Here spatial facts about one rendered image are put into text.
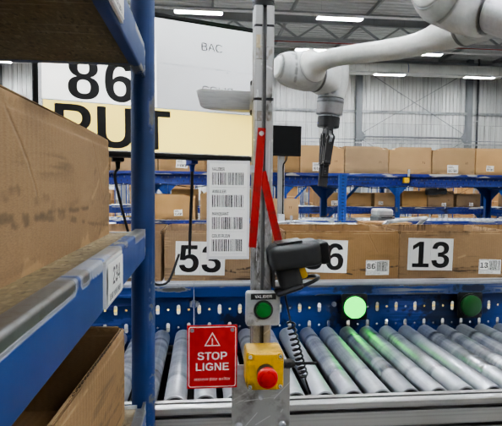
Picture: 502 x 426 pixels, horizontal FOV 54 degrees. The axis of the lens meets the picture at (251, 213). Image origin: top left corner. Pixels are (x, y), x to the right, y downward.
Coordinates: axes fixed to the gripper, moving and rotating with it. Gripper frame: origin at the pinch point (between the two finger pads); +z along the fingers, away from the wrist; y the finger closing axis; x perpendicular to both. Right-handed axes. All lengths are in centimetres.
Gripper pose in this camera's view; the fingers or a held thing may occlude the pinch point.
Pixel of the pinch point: (323, 176)
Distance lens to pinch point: 168.9
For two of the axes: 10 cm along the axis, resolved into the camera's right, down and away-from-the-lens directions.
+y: -0.8, -0.7, 9.9
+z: -0.9, 9.9, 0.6
